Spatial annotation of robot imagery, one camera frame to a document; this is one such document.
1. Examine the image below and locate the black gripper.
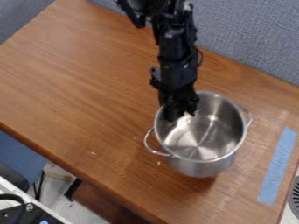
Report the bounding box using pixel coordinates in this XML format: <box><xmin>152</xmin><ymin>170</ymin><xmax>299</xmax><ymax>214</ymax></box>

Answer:
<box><xmin>148</xmin><ymin>52</ymin><xmax>202</xmax><ymax>123</ymax></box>

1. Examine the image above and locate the stainless steel pot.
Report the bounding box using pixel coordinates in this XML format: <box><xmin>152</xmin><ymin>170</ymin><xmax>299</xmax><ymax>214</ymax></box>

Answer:
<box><xmin>145</xmin><ymin>90</ymin><xmax>252</xmax><ymax>178</ymax></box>

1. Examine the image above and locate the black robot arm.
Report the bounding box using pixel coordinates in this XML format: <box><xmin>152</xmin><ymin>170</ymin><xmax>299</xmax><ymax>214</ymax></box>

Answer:
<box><xmin>115</xmin><ymin>0</ymin><xmax>203</xmax><ymax>122</ymax></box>

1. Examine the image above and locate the blue tape strip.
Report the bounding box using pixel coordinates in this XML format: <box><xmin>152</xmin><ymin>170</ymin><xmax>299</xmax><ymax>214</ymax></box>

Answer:
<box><xmin>256</xmin><ymin>127</ymin><xmax>298</xmax><ymax>206</ymax></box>

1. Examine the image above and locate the dark fan grille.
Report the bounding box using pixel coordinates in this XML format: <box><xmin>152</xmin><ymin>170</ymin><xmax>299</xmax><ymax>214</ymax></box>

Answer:
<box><xmin>288</xmin><ymin>176</ymin><xmax>299</xmax><ymax>220</ymax></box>

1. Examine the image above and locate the black round chair base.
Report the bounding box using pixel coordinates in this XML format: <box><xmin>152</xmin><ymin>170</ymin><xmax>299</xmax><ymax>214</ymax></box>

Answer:
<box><xmin>0</xmin><ymin>163</ymin><xmax>29</xmax><ymax>192</ymax></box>

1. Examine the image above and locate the black device bottom left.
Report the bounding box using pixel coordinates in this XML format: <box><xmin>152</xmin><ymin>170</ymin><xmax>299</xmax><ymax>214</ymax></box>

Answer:
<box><xmin>0</xmin><ymin>193</ymin><xmax>64</xmax><ymax>224</ymax></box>

